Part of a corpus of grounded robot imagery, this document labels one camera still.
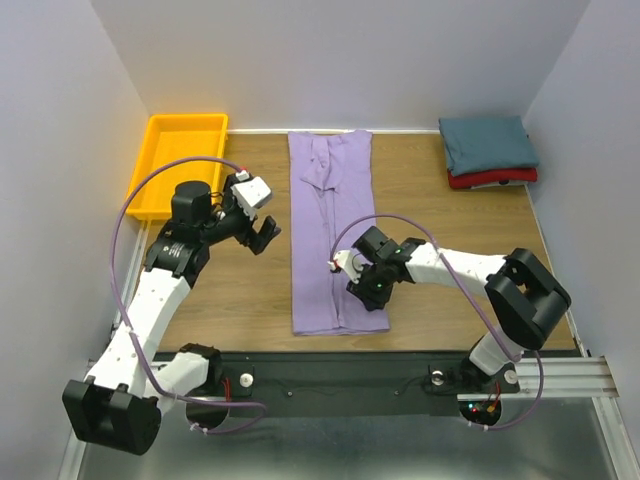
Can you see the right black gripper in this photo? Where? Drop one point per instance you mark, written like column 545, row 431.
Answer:
column 373, row 301

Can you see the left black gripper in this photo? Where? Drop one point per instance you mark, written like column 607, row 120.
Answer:
column 255, row 242

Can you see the purple t shirt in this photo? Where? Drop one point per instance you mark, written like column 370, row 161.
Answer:
column 330, row 186

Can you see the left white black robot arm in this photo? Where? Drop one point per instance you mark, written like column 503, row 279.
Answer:
column 150, row 310

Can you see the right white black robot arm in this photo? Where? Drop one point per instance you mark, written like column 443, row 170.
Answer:
column 527, row 300

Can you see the folded teal t shirt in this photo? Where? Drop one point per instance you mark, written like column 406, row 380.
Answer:
column 483, row 143

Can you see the folded red t shirt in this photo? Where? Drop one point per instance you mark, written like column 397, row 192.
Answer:
column 491, row 178

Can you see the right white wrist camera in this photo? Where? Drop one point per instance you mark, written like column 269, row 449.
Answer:
column 348, row 262

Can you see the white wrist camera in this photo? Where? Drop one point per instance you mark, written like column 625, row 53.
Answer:
column 251, row 193
column 348, row 262

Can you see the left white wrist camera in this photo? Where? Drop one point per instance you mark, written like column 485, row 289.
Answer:
column 251, row 193

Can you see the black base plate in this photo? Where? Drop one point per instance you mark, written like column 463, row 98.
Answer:
column 344, row 384

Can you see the aluminium frame rail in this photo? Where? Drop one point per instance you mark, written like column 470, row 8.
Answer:
column 202, row 413

